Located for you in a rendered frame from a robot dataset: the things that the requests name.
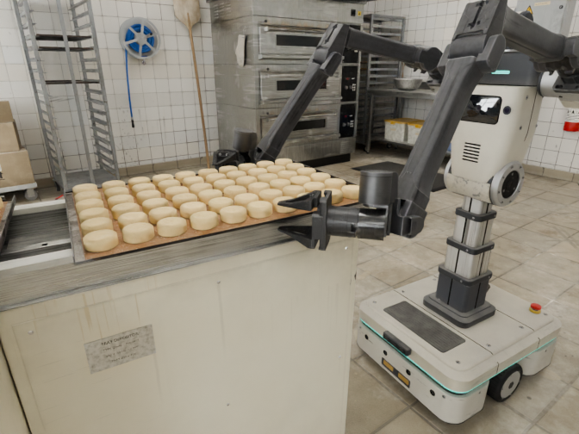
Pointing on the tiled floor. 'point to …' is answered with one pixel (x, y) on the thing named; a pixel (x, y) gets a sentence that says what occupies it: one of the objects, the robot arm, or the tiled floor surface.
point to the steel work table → (398, 108)
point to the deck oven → (285, 74)
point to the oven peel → (187, 9)
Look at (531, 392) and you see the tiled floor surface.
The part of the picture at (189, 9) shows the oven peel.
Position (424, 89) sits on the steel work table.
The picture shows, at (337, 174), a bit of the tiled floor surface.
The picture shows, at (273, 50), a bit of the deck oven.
